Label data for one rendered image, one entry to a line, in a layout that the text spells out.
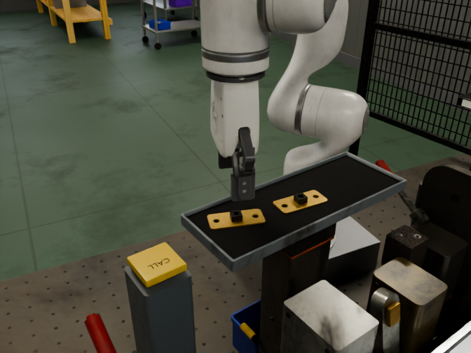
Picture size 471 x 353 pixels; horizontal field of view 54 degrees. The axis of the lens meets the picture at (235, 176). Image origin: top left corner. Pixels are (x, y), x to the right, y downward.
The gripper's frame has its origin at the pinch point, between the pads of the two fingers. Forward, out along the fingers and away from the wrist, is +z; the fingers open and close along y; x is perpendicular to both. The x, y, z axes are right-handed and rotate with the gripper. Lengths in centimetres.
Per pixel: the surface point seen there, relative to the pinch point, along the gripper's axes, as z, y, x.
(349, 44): 100, -454, 236
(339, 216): 7.8, 2.0, 15.9
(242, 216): 6.6, 0.7, 0.9
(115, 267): 54, -49, -24
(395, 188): 7.7, -3.4, 28.4
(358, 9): 60, -446, 238
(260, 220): 7.3, 1.1, 3.6
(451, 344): 23.3, 16.4, 29.5
